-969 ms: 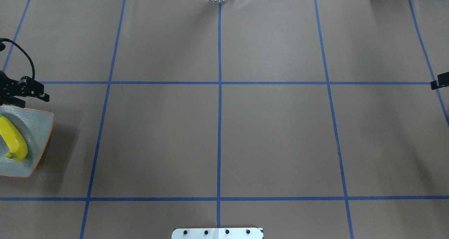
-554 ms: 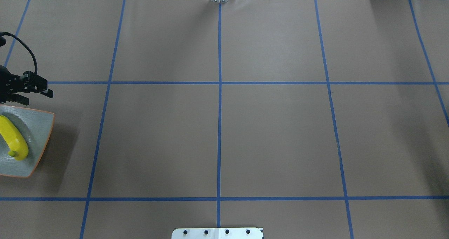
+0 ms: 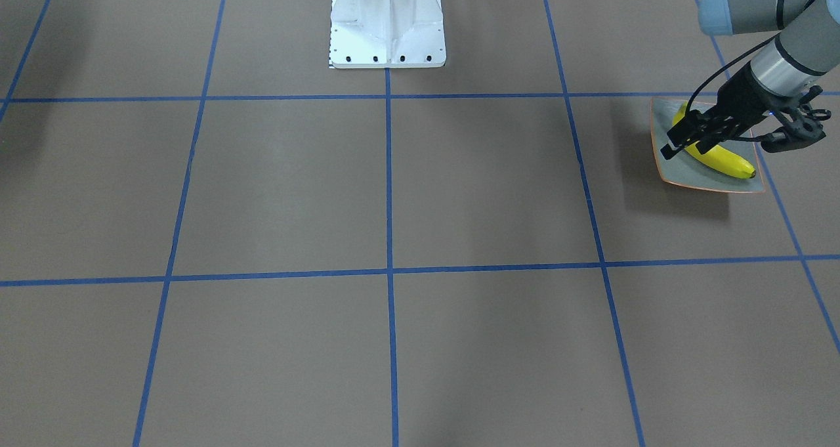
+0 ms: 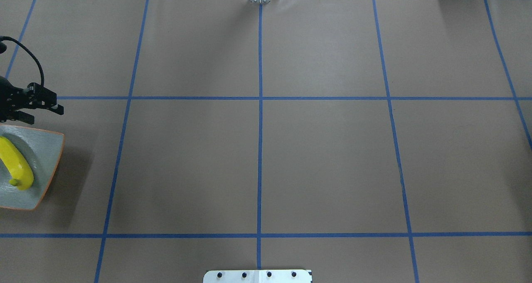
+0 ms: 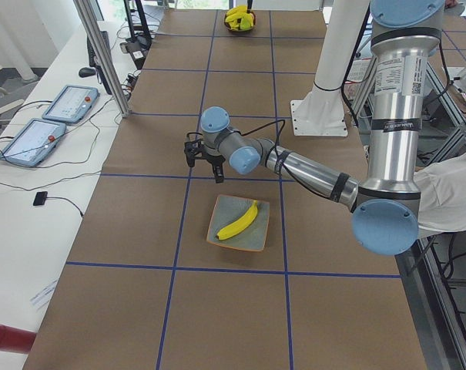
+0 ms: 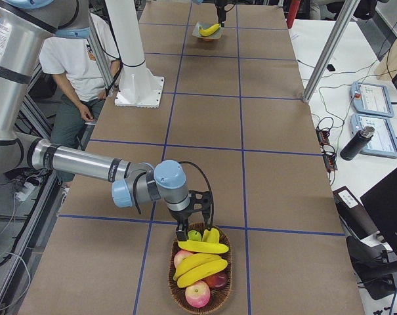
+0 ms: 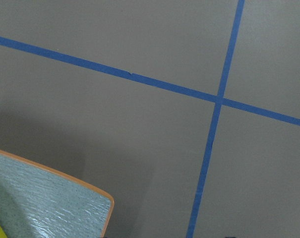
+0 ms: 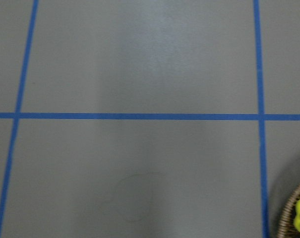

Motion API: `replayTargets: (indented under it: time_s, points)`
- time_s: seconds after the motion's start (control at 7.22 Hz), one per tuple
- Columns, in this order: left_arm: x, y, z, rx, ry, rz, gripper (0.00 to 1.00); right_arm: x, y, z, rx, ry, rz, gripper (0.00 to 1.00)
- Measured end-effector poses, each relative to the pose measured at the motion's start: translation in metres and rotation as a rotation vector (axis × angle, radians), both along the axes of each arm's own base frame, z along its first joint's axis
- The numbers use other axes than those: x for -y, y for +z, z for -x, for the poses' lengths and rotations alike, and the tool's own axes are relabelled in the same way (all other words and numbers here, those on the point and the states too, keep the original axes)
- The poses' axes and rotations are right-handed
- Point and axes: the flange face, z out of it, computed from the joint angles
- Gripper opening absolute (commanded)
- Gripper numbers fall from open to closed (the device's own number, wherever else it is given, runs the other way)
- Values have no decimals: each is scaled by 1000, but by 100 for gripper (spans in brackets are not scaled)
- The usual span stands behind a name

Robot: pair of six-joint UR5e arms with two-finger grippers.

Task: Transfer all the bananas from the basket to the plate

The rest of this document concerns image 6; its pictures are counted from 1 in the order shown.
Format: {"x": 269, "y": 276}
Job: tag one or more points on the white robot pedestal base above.
{"x": 137, "y": 85}

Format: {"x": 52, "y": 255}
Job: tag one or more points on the seated person in white shirt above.
{"x": 73, "y": 66}

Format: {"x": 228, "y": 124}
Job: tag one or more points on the square blue-green ceramic plate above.
{"x": 215, "y": 36}

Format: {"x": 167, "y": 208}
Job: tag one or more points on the pink apple at left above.
{"x": 180, "y": 256}

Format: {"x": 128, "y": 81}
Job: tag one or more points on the aluminium frame post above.
{"x": 337, "y": 31}

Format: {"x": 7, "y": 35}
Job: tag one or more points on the small circuit board with wires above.
{"x": 329, "y": 153}

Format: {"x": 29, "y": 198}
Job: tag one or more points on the red fire extinguisher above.
{"x": 292, "y": 13}

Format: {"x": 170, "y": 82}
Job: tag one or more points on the white power strip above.
{"x": 27, "y": 189}

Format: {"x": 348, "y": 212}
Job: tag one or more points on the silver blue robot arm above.
{"x": 24, "y": 25}

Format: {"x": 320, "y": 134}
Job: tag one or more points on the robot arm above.
{"x": 200, "y": 2}

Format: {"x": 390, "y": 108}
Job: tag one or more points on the green apple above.
{"x": 194, "y": 235}

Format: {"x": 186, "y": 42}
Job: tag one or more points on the black thermos bottle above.
{"x": 357, "y": 143}

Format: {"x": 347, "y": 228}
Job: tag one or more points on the black computer monitor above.
{"x": 380, "y": 203}

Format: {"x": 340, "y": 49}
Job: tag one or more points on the upper teach pendant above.
{"x": 371, "y": 99}

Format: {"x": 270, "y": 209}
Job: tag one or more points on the lower teach pendant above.
{"x": 383, "y": 142}

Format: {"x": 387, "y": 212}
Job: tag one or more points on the black box with white label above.
{"x": 355, "y": 215}

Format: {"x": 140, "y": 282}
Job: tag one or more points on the small black device on table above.
{"x": 330, "y": 67}

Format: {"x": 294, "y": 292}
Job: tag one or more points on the pink apple in front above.
{"x": 198, "y": 294}

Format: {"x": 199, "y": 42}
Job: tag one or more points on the pink apple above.
{"x": 198, "y": 294}
{"x": 180, "y": 256}

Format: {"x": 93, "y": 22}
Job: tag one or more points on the woven wicker basket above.
{"x": 218, "y": 296}

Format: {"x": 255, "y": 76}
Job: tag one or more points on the yellow banana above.
{"x": 203, "y": 247}
{"x": 193, "y": 261}
{"x": 206, "y": 32}
{"x": 201, "y": 272}

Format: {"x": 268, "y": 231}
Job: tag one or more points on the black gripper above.
{"x": 221, "y": 8}
{"x": 181, "y": 216}

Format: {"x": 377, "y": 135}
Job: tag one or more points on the dark red apple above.
{"x": 216, "y": 281}

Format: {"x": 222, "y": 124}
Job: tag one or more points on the teach pendant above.
{"x": 371, "y": 99}
{"x": 383, "y": 142}

